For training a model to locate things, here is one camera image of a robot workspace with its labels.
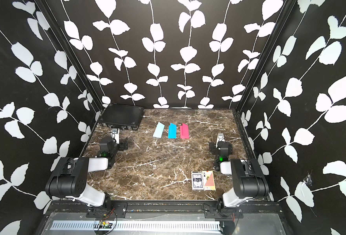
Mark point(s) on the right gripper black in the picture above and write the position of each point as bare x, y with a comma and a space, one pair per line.
212, 147

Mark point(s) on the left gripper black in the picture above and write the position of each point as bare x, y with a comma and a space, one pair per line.
121, 147

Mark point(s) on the white square paper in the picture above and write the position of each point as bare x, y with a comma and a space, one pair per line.
159, 130

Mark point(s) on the blue square paper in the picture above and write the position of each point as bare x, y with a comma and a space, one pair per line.
172, 131

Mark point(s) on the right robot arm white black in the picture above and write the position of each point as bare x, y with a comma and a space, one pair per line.
248, 180

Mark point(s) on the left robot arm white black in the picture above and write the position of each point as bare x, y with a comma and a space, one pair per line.
69, 178

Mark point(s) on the black case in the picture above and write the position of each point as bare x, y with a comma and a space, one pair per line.
125, 117

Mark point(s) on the red playing card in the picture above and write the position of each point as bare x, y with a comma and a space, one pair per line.
208, 181

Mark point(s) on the playing card deck box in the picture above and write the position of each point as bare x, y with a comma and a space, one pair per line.
197, 180

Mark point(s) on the small circuit board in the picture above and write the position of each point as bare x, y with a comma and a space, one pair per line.
103, 225

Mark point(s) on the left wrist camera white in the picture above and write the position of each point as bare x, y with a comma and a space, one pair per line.
115, 132

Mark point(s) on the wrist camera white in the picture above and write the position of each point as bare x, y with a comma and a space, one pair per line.
115, 132
220, 138

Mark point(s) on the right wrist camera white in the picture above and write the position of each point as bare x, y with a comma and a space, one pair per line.
220, 138

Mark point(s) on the black front rail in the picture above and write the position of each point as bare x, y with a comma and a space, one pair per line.
126, 208

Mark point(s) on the white slotted cable duct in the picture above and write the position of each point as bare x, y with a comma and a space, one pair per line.
146, 226

